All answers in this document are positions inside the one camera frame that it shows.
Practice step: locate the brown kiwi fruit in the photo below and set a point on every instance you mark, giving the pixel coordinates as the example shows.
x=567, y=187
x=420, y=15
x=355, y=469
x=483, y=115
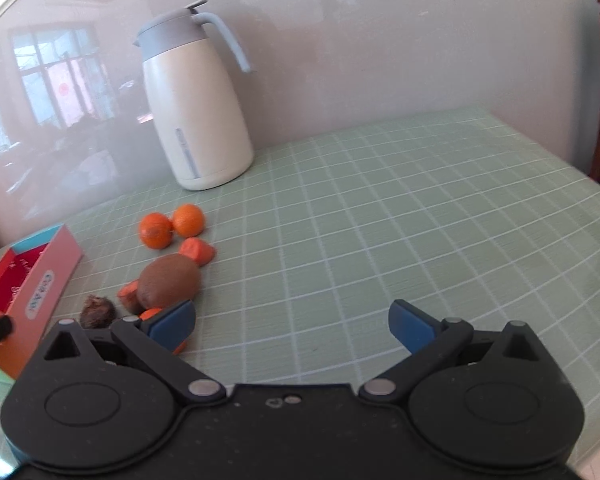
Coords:
x=167, y=281

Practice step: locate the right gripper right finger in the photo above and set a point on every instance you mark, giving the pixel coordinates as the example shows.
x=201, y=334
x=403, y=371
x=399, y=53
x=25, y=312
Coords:
x=480, y=400

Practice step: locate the orange cut fruit piece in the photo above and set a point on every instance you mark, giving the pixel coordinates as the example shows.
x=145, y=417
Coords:
x=198, y=250

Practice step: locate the brown skinned orange cut fruit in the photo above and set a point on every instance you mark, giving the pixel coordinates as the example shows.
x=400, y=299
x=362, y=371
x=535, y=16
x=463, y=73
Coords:
x=127, y=296

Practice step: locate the dark dried fruit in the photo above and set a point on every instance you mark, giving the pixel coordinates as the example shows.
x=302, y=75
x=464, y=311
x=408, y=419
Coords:
x=97, y=312

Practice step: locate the mandarin orange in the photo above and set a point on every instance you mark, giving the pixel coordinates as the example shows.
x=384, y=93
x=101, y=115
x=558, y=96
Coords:
x=155, y=231
x=188, y=220

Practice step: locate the green checked tablecloth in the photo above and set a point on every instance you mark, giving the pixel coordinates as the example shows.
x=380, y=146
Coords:
x=454, y=211

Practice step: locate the white thermos jug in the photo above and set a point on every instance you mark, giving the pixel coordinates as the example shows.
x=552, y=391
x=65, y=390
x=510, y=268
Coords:
x=196, y=111

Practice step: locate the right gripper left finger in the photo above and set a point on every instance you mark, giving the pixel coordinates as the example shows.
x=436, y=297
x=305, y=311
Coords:
x=103, y=402

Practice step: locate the red pink cardboard box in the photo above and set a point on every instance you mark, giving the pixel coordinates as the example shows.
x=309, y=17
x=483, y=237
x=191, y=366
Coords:
x=34, y=273

